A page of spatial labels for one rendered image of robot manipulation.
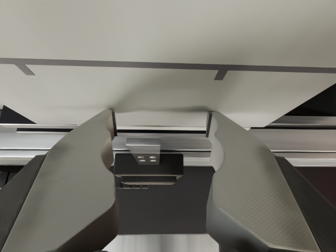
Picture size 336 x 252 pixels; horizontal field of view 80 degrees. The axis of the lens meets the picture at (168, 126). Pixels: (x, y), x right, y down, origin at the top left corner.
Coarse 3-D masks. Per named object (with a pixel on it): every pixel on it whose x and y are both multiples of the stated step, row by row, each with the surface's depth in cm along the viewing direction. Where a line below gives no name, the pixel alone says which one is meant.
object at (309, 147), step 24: (288, 120) 44; (312, 120) 45; (0, 144) 39; (24, 144) 40; (48, 144) 40; (120, 144) 41; (168, 144) 41; (192, 144) 41; (288, 144) 42; (312, 144) 43
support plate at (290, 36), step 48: (0, 0) 6; (48, 0) 6; (96, 0) 6; (144, 0) 6; (192, 0) 6; (240, 0) 6; (288, 0) 6; (0, 48) 7; (48, 48) 7; (96, 48) 7; (144, 48) 7; (192, 48) 7; (240, 48) 7; (288, 48) 7; (0, 96) 11; (48, 96) 11; (96, 96) 11; (144, 96) 11; (192, 96) 11; (240, 96) 11; (288, 96) 11
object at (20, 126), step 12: (0, 120) 16; (12, 120) 16; (24, 120) 16; (24, 132) 18; (36, 132) 18; (48, 132) 18; (60, 132) 18; (120, 132) 18; (132, 132) 18; (144, 132) 18; (156, 132) 18; (168, 132) 18; (180, 132) 18; (192, 132) 18; (204, 132) 18
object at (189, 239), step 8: (112, 240) 15; (120, 240) 15; (128, 240) 15; (136, 240) 15; (144, 240) 15; (152, 240) 15; (160, 240) 15; (168, 240) 15; (176, 240) 15; (184, 240) 15; (192, 240) 15; (200, 240) 15; (208, 240) 15; (104, 248) 15; (112, 248) 15; (120, 248) 15; (128, 248) 15; (136, 248) 15; (144, 248) 15; (152, 248) 15; (160, 248) 15; (168, 248) 15; (176, 248) 15; (184, 248) 15; (192, 248) 15; (200, 248) 15; (208, 248) 15; (216, 248) 15
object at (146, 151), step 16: (128, 144) 20; (144, 144) 21; (128, 160) 35; (144, 160) 30; (160, 160) 35; (176, 160) 35; (128, 176) 35; (144, 176) 35; (160, 176) 35; (176, 176) 37
